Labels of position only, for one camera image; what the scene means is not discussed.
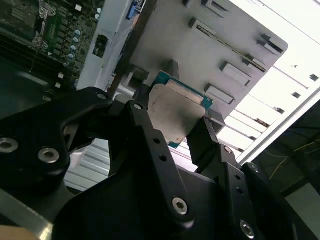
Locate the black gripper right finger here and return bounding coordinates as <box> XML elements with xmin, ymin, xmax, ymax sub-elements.
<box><xmin>186</xmin><ymin>115</ymin><xmax>299</xmax><ymax>240</ymax></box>

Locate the silver CPU chip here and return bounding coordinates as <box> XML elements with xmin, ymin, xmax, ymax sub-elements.
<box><xmin>147</xmin><ymin>70</ymin><xmax>216</xmax><ymax>150</ymax></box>

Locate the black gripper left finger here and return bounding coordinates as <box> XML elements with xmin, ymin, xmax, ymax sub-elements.
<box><xmin>0</xmin><ymin>84</ymin><xmax>196</xmax><ymax>228</ymax></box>

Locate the metal socket cover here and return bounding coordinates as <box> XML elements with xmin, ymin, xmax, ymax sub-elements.
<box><xmin>31</xmin><ymin>0</ymin><xmax>57</xmax><ymax>50</ymax></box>

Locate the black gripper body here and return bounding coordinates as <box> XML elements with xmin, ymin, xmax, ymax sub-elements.
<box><xmin>53</xmin><ymin>169</ymin><xmax>237</xmax><ymax>240</ymax></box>

